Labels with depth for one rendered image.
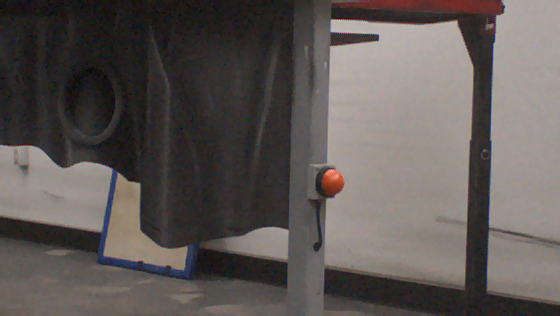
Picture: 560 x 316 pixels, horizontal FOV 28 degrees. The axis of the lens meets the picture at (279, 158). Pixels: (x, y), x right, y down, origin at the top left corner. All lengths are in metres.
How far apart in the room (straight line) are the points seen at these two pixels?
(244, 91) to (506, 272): 2.16
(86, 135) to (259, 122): 0.30
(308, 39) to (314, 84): 0.06
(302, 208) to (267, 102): 0.39
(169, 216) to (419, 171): 2.38
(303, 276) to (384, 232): 2.61
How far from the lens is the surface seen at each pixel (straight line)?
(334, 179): 1.56
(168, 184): 1.78
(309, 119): 1.58
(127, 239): 5.01
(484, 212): 3.36
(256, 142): 1.91
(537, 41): 3.83
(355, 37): 2.98
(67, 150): 1.89
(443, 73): 4.03
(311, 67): 1.57
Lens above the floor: 0.77
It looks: 3 degrees down
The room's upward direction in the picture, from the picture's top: 1 degrees clockwise
